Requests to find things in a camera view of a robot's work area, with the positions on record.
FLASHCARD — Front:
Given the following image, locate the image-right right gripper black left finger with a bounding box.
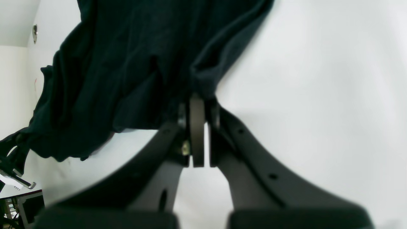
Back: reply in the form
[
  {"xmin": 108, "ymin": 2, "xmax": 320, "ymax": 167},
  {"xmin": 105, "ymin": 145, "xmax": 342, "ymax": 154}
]
[{"xmin": 35, "ymin": 108, "xmax": 189, "ymax": 229}]

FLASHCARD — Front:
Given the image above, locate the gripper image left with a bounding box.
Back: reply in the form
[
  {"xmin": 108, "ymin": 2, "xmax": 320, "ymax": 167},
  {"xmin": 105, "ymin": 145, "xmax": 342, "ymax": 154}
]
[{"xmin": 0, "ymin": 159, "xmax": 37, "ymax": 190}]

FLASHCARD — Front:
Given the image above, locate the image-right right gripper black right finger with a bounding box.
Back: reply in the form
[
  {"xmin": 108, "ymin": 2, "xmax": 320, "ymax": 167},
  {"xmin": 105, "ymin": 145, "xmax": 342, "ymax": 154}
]
[{"xmin": 205, "ymin": 100, "xmax": 374, "ymax": 229}]

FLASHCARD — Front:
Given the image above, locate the black t-shirt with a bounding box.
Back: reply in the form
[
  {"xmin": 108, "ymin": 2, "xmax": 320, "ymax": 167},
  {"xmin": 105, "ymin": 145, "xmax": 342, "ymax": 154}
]
[{"xmin": 1, "ymin": 0, "xmax": 274, "ymax": 162}]

